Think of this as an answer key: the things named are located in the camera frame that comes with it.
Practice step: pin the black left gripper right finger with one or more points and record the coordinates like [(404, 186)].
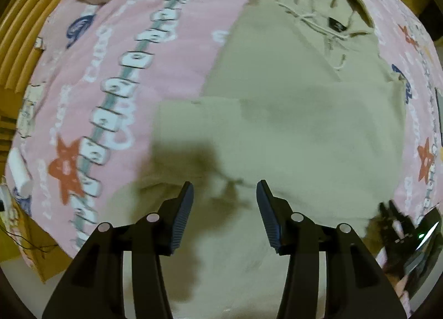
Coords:
[(356, 286)]

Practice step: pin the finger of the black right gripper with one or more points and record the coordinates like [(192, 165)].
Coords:
[(388, 234), (404, 220)]

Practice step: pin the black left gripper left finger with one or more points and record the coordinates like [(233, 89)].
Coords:
[(92, 286)]

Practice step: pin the beige zip hoodie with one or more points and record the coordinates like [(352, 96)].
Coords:
[(299, 96)]

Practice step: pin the white paper roll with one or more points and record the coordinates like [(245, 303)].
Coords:
[(19, 172)]

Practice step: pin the grey laptop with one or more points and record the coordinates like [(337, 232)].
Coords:
[(439, 102)]

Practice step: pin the pink patterned bed blanket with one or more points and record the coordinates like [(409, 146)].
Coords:
[(86, 123)]

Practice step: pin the wooden slatted headboard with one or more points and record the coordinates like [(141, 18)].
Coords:
[(21, 22)]

